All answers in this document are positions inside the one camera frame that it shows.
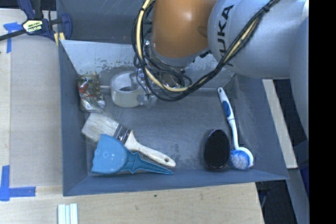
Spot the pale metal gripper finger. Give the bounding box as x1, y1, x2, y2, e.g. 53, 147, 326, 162
136, 93, 158, 109
136, 70, 149, 94

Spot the white tape roll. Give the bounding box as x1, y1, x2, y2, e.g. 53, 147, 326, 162
110, 70, 148, 109

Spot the grey metal bin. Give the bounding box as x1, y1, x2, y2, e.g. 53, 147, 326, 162
55, 0, 290, 197

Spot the crumpled shiny foil packet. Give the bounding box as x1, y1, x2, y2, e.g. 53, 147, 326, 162
77, 73, 106, 113

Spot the blue plastic scraper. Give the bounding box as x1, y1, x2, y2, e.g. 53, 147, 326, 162
90, 134, 174, 175

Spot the blue and white dish brush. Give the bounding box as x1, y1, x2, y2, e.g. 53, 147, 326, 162
217, 87, 255, 170

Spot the black oval brush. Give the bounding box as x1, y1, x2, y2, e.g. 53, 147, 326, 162
203, 128, 232, 172

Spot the pale wood board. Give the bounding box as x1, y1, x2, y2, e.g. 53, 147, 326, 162
9, 9, 64, 188

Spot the black cylinder on white bracket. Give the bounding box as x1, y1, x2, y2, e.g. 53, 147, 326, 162
193, 50, 211, 62

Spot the wooden handled paint brush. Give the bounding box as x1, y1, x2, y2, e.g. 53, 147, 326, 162
81, 112, 177, 168

